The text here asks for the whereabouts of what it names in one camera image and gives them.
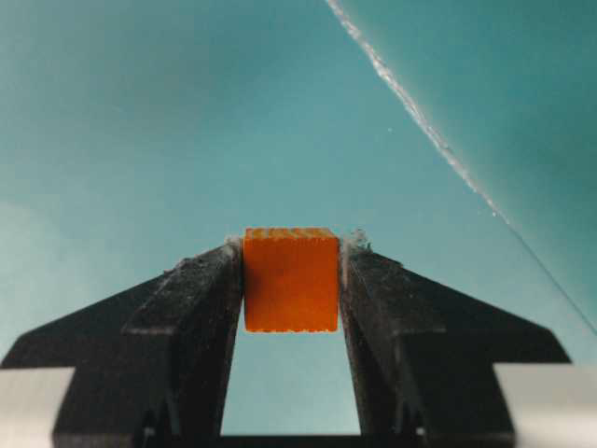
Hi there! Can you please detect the orange cube block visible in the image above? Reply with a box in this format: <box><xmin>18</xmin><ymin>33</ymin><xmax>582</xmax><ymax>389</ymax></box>
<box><xmin>243</xmin><ymin>228</ymin><xmax>340</xmax><ymax>332</ymax></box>

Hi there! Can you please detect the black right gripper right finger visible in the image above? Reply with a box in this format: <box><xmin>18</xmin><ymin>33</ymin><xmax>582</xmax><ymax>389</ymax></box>
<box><xmin>340</xmin><ymin>231</ymin><xmax>569</xmax><ymax>447</ymax></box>

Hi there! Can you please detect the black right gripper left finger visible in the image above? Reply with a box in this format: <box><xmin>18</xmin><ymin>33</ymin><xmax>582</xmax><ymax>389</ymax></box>
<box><xmin>1</xmin><ymin>242</ymin><xmax>243</xmax><ymax>447</ymax></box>

